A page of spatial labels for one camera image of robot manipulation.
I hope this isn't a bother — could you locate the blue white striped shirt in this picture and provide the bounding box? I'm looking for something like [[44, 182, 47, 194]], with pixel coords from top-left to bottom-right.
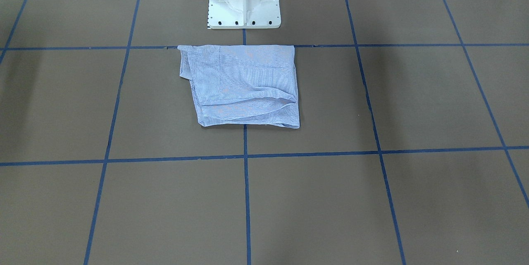
[[177, 45, 300, 129]]

